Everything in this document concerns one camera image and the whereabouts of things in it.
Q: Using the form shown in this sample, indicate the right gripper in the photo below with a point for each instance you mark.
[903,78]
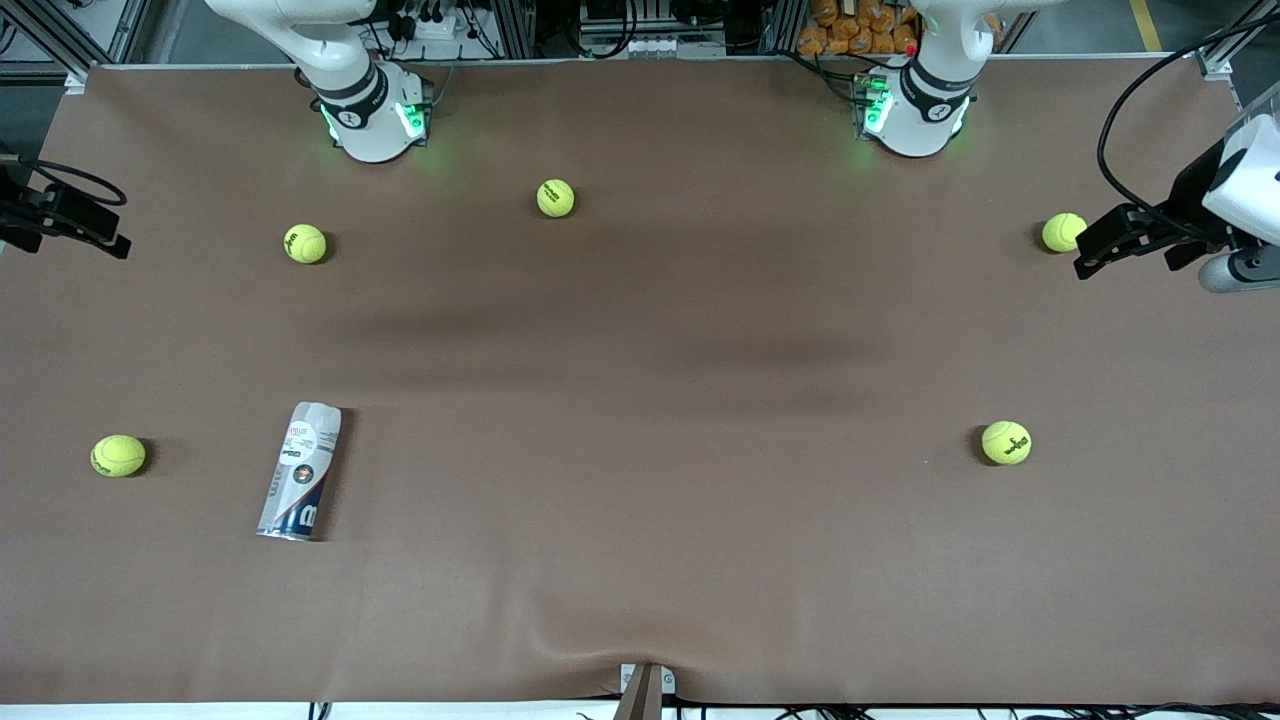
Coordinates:
[22,215]

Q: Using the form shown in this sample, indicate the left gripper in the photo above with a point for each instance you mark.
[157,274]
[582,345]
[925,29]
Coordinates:
[1188,193]

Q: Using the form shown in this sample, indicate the clear tennis ball can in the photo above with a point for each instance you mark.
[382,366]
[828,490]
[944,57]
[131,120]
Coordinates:
[300,470]

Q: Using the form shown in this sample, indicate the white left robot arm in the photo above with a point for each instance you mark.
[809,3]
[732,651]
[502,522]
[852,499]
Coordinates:
[920,125]

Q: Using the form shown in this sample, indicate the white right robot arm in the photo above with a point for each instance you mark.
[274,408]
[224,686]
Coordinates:
[365,120]

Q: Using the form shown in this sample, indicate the yellow tennis ball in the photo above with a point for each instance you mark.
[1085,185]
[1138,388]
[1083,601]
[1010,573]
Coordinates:
[1006,442]
[555,197]
[305,243]
[118,455]
[1060,230]

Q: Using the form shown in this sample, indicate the orange packets pile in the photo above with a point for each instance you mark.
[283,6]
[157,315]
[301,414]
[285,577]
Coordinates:
[850,30]

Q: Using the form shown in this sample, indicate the white power strip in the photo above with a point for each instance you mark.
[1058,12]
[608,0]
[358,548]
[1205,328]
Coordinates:
[430,28]

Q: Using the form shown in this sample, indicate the white terminal block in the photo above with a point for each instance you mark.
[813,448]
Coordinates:
[660,46]

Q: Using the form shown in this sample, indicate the brown table cover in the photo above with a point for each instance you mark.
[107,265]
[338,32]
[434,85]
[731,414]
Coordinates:
[640,500]

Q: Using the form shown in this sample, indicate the aluminium frame strut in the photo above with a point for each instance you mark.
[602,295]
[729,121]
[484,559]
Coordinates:
[60,50]
[1225,45]

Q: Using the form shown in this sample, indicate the aluminium frame post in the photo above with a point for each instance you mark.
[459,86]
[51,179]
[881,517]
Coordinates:
[515,25]
[785,25]

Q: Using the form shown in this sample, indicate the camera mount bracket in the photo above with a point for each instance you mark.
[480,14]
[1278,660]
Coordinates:
[645,700]

